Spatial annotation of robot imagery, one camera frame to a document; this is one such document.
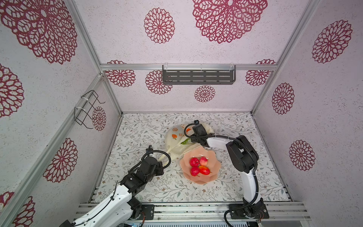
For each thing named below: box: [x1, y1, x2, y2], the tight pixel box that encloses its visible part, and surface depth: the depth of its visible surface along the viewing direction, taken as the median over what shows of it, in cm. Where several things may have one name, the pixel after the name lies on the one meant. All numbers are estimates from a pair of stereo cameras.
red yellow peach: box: [199, 156, 209, 166], surface depth 89 cm
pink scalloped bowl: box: [179, 146, 222, 185], surface depth 89 cm
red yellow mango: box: [198, 165, 213, 175], surface depth 87 cm
